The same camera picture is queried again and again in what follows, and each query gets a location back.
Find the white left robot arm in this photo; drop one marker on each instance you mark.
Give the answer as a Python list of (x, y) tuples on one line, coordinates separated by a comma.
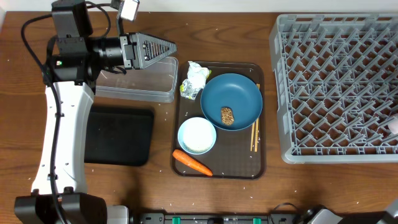
[(74, 60)]

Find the wooden chopstick right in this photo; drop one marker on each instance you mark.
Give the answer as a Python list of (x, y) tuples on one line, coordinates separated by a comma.
[(256, 135)]

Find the grey dishwasher rack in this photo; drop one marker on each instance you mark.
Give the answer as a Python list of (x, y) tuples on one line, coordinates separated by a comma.
[(336, 79)]

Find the pink small bowl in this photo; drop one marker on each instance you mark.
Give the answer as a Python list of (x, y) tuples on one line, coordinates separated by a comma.
[(393, 124)]

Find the light blue rice bowl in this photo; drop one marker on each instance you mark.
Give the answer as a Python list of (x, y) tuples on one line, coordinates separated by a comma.
[(196, 135)]

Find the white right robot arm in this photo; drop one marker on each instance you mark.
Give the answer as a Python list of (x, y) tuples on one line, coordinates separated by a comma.
[(389, 215)]

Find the brown serving tray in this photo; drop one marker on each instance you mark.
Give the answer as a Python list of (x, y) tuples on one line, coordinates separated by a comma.
[(230, 157)]

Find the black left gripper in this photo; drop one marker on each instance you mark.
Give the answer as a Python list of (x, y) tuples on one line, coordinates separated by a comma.
[(137, 58)]

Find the wooden chopstick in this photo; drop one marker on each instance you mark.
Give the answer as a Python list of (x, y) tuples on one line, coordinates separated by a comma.
[(252, 135), (256, 135)]

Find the brown food piece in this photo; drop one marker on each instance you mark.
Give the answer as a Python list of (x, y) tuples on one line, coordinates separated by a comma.
[(227, 117)]

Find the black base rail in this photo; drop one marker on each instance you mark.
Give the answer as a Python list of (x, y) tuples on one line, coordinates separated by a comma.
[(284, 213)]

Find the black tray bin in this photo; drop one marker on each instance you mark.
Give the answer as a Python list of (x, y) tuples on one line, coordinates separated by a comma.
[(118, 136)]

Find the orange carrot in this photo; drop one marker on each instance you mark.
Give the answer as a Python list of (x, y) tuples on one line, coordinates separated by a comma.
[(190, 162)]

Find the wooden chopstick left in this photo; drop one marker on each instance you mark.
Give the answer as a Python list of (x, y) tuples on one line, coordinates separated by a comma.
[(252, 135)]

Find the crumpled foil wrapper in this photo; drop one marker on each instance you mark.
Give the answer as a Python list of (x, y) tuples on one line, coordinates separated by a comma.
[(195, 81)]

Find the clear plastic bin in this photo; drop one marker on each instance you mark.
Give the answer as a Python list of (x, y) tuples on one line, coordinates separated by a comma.
[(156, 83)]

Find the dark blue plate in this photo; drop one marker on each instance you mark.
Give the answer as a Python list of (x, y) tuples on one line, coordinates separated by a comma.
[(233, 91)]

